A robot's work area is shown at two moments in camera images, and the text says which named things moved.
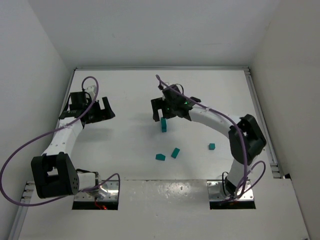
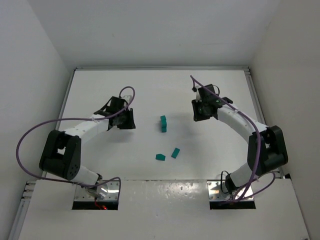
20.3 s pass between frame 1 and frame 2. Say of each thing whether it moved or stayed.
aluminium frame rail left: stayed
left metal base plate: stayed
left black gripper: moved
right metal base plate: stayed
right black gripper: moved
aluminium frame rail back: stayed
